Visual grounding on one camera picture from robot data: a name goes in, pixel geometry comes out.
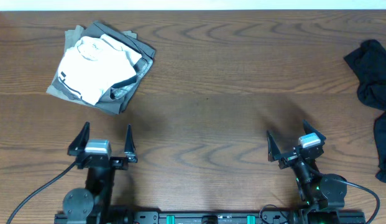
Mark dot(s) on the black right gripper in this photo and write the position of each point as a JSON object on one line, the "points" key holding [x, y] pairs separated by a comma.
{"points": [[275, 154]]}

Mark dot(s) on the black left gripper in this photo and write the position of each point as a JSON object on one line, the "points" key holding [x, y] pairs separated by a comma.
{"points": [[130, 155]]}

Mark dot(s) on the white t-shirt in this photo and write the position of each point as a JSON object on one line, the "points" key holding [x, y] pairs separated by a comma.
{"points": [[93, 65]]}

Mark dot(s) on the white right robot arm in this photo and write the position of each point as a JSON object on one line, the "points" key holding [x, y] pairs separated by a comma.
{"points": [[322, 194]]}

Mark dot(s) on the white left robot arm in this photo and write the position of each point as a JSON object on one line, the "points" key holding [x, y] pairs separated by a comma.
{"points": [[92, 203]]}

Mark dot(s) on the folded grey garment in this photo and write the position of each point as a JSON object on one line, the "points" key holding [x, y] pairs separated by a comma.
{"points": [[116, 99]]}

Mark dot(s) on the black crumpled garment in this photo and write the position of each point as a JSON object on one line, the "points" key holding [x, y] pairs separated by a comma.
{"points": [[368, 63]]}

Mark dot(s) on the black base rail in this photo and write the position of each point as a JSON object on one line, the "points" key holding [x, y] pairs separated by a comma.
{"points": [[266, 215]]}

